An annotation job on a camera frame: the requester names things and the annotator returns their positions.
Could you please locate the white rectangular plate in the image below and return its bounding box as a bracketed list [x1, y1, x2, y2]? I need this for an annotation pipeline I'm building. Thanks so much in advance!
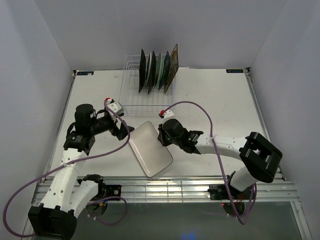
[129, 121, 174, 178]

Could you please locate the teal square plate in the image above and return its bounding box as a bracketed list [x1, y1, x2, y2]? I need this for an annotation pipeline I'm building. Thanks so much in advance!
[158, 51, 170, 90]

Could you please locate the mint green round flower plate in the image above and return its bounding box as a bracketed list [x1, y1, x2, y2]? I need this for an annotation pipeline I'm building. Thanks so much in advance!
[154, 52, 164, 87]

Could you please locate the black floral plate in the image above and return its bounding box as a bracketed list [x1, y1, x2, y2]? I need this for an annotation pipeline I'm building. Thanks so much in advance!
[148, 51, 157, 94]
[138, 49, 146, 93]

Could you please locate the cream square flower plate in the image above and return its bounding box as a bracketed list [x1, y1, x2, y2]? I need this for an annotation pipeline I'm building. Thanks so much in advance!
[164, 44, 179, 93]

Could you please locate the round white green-rimmed plate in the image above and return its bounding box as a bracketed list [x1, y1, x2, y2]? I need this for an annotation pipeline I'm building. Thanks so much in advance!
[145, 52, 153, 88]

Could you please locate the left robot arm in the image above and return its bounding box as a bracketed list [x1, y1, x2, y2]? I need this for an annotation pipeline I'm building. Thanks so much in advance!
[28, 98, 134, 240]

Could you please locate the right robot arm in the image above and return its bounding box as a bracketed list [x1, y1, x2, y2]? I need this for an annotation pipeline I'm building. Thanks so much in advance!
[157, 118, 283, 199]

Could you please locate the dark label sticker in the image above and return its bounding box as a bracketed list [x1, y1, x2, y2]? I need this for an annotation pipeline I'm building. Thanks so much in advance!
[226, 69, 244, 74]
[76, 71, 94, 76]

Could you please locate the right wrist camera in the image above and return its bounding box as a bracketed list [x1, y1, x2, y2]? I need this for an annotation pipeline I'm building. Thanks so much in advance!
[159, 109, 175, 124]

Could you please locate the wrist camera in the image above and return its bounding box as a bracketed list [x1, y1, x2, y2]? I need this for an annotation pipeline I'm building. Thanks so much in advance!
[103, 97, 125, 121]
[159, 109, 175, 124]

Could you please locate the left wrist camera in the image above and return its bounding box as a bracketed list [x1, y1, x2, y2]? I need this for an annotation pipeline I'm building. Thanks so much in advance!
[103, 97, 125, 121]

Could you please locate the white wire dish rack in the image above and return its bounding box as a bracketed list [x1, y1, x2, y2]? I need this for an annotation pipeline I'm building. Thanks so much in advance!
[118, 54, 176, 117]

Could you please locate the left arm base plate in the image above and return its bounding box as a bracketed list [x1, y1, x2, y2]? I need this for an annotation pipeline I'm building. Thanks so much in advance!
[103, 184, 122, 198]

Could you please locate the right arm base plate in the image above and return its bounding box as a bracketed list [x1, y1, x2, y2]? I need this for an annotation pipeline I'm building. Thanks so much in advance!
[204, 183, 257, 201]

